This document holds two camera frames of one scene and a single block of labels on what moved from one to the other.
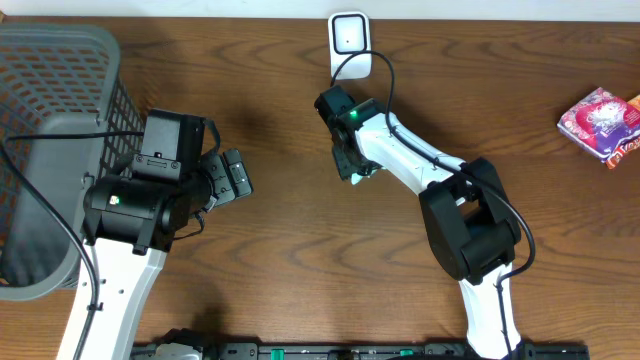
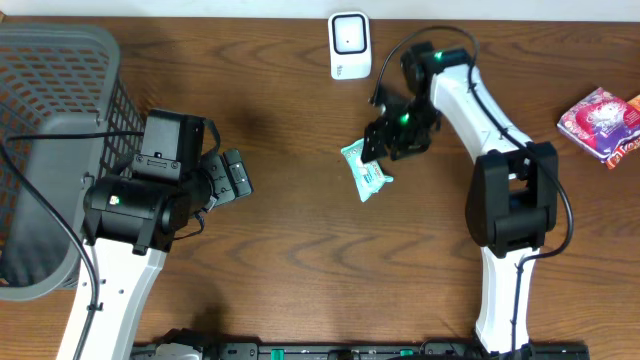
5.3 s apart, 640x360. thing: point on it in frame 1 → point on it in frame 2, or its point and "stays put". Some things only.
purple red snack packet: [599, 119] stays put
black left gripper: [232, 173] stays put
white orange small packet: [635, 102] stays put
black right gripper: [345, 168] → [373, 133]
